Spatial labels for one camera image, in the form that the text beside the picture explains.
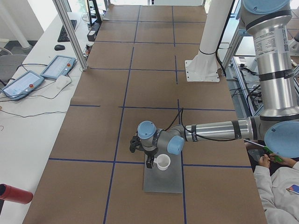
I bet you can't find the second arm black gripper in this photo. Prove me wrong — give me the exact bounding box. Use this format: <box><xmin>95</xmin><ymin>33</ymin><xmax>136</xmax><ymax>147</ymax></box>
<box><xmin>143</xmin><ymin>147</ymin><xmax>157</xmax><ymax>158</ymax></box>

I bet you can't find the white cup with handle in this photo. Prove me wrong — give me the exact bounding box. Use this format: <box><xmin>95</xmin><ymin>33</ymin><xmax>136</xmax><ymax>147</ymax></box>
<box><xmin>154</xmin><ymin>154</ymin><xmax>171</xmax><ymax>171</ymax></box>

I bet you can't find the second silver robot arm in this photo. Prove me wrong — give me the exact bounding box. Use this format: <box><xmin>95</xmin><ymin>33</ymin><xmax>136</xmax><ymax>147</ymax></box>
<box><xmin>130</xmin><ymin>0</ymin><xmax>299</xmax><ymax>161</ymax></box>

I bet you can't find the silver closed laptop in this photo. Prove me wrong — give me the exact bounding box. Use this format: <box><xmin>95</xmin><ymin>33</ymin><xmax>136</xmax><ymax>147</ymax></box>
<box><xmin>143</xmin><ymin>154</ymin><xmax>183</xmax><ymax>193</ymax></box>

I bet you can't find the white folded cloth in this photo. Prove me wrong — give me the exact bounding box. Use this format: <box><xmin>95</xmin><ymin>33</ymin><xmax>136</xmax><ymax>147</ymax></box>
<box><xmin>55</xmin><ymin>75</ymin><xmax>71</xmax><ymax>91</ymax></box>

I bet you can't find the person in white hoodie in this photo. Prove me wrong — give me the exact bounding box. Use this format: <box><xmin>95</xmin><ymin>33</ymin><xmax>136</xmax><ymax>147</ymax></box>
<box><xmin>254</xmin><ymin>154</ymin><xmax>299</xmax><ymax>224</ymax></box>

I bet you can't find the blue teach pendant far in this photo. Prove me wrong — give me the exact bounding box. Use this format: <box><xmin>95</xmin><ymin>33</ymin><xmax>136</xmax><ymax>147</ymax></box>
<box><xmin>41</xmin><ymin>55</ymin><xmax>76</xmax><ymax>79</ymax></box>

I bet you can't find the blue teach pendant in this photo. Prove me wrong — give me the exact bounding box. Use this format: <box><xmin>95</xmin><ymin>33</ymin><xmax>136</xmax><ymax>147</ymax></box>
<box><xmin>41</xmin><ymin>55</ymin><xmax>76</xmax><ymax>79</ymax></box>
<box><xmin>1</xmin><ymin>70</ymin><xmax>44</xmax><ymax>100</ymax></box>

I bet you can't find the black computer box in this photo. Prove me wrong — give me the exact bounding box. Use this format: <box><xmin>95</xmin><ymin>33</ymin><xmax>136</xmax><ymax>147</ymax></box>
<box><xmin>87</xmin><ymin>22</ymin><xmax>101</xmax><ymax>42</ymax></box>

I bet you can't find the blue teach pendant near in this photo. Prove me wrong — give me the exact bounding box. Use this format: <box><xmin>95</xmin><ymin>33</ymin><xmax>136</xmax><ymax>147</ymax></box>
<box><xmin>1</xmin><ymin>70</ymin><xmax>44</xmax><ymax>100</ymax></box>

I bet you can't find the black computer mouse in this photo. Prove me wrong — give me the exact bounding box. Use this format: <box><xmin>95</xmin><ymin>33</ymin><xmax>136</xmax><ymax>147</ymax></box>
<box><xmin>54</xmin><ymin>44</ymin><xmax>65</xmax><ymax>51</ymax></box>

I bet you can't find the red bottle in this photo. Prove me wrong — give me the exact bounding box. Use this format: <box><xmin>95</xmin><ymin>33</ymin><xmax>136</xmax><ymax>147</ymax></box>
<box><xmin>0</xmin><ymin>184</ymin><xmax>33</xmax><ymax>204</ymax></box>

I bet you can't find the black keyboard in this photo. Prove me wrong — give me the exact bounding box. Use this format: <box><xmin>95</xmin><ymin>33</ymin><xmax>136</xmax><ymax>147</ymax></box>
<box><xmin>57</xmin><ymin>20</ymin><xmax>78</xmax><ymax>43</ymax></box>

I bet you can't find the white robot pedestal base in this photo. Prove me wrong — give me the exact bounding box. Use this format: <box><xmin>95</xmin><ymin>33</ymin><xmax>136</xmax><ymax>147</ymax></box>
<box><xmin>185</xmin><ymin>0</ymin><xmax>234</xmax><ymax>82</ymax></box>

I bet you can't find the aluminium frame post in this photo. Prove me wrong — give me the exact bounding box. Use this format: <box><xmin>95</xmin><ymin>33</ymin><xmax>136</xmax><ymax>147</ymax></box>
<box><xmin>53</xmin><ymin>0</ymin><xmax>88</xmax><ymax>71</ymax></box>

